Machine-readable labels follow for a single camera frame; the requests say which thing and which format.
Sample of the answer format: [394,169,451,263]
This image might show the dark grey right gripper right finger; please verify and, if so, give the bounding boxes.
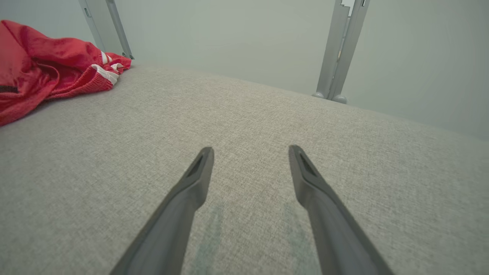
[288,145,394,275]

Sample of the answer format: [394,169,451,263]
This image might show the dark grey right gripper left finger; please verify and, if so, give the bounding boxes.
[110,147,215,275]

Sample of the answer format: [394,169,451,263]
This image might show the red basketball jersey black print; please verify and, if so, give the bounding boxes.
[0,20,132,126]

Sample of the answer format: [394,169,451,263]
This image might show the grey fabric sofa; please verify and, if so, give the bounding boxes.
[0,63,489,275]

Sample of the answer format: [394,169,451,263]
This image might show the grey metal post round feet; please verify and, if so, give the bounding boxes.
[313,0,370,104]

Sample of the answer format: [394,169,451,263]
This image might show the grey metal partition post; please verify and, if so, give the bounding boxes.
[78,0,134,60]

